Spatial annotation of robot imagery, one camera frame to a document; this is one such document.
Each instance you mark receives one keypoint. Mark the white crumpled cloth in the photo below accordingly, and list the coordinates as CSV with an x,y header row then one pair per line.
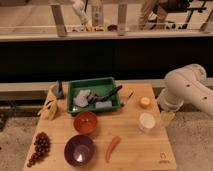
x,y
81,99

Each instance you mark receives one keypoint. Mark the black handled tool in tray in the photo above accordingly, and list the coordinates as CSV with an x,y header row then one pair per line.
x,y
95,98

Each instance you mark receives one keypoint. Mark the green plastic tray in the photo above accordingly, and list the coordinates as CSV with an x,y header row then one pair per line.
x,y
99,86

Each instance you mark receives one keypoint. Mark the purple bowl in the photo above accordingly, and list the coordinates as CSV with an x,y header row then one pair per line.
x,y
79,150

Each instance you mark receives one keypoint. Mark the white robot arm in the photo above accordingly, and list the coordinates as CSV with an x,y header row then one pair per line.
x,y
186,84

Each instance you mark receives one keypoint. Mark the red-orange bowl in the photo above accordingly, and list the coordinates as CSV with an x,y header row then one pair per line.
x,y
85,122

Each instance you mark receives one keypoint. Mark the wooden bamboo board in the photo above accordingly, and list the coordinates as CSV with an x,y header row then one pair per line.
x,y
136,151

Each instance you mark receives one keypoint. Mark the small orange fruit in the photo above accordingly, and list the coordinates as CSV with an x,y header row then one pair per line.
x,y
145,102

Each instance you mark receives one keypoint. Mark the light blue sponge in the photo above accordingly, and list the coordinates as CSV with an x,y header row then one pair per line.
x,y
105,104

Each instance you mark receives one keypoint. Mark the dark red grape bunch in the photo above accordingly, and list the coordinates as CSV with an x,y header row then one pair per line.
x,y
41,147

